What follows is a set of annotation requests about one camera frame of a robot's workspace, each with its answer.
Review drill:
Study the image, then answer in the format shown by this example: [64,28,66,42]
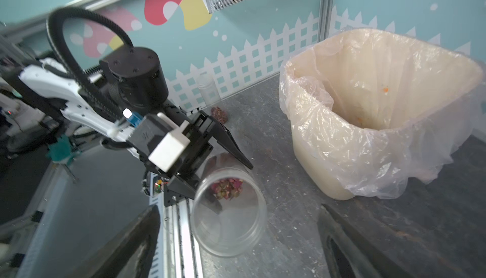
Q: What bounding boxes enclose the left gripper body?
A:
[127,108,217,207]

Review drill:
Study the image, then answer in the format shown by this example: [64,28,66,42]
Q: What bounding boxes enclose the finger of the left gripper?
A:
[163,175,222,213]
[207,116,254,170]

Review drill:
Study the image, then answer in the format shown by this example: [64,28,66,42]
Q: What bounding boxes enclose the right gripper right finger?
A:
[317,203,412,277]

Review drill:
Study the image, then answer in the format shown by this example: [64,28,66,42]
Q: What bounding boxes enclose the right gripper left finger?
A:
[67,205,161,277]

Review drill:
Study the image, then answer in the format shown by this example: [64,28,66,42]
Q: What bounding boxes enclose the clear plastic jar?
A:
[190,153,267,258]

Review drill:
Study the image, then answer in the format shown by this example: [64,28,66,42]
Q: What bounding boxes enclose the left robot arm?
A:
[5,7,253,206]

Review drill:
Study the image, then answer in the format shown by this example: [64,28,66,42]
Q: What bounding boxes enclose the dried flower tea in jar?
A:
[210,178,244,200]

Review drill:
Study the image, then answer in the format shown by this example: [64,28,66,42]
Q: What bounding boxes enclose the clear plastic bin liner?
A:
[278,28,486,200]

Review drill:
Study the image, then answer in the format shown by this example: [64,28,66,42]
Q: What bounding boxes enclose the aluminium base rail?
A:
[142,171,205,278]

